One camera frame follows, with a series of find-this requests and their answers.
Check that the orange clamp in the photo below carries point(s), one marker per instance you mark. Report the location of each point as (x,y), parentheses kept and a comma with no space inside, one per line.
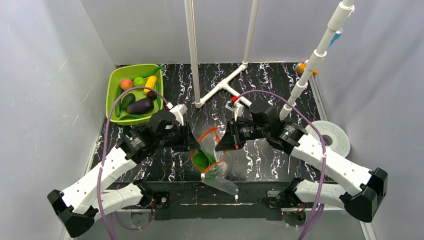
(300,67)

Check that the toy dark red plum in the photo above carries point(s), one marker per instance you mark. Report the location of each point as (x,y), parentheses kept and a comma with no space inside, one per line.
(151,95)

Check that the green plastic basin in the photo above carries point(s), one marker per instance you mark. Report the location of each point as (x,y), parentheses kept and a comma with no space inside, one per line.
(127,72)

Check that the toy green chili pepper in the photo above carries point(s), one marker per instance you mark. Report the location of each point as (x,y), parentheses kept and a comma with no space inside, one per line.
(148,74)

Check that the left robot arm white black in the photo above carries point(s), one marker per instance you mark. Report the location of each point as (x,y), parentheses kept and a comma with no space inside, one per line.
(80,205)

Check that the toy peach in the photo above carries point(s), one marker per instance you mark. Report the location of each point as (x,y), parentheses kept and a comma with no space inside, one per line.
(126,84)

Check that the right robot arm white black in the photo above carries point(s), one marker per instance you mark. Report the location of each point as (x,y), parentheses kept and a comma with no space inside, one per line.
(358,190)

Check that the toy green lime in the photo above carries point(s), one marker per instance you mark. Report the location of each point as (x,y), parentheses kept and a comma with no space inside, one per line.
(139,81)

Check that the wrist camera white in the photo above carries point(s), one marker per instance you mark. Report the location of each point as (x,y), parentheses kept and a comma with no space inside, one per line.
(235,107)
(178,111)

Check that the yellow handle screwdriver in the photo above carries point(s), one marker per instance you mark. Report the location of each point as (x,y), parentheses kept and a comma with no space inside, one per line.
(288,164)

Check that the toy green cucumber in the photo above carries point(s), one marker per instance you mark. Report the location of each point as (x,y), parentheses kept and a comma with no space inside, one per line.
(117,109)

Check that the toy purple eggplant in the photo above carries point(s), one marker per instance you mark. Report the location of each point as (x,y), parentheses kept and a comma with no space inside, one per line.
(140,107)

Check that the white filament spool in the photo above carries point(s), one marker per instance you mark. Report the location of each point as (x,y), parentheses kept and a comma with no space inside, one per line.
(334,137)

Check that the black marble pattern mat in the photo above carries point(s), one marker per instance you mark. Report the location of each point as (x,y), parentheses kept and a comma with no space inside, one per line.
(257,161)

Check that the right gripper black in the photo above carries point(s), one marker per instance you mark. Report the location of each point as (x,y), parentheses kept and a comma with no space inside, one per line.
(235,135)

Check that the clear zip bag orange zipper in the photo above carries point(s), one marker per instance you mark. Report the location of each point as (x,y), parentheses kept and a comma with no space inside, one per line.
(208,141)

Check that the toy bok choy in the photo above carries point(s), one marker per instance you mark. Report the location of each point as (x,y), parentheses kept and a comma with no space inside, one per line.
(212,166)

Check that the toy yellow corn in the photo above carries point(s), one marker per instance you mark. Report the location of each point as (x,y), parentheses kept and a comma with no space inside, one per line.
(150,83)

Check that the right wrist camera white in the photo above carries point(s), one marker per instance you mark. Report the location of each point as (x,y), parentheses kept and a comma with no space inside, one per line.
(235,107)

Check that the aluminium rail frame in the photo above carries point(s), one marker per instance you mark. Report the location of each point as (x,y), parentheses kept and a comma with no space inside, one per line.
(366,228)

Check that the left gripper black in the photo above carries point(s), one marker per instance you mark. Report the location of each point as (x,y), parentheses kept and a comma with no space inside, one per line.
(180,136)

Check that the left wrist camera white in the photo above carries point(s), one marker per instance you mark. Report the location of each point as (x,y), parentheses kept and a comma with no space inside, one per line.
(178,111)

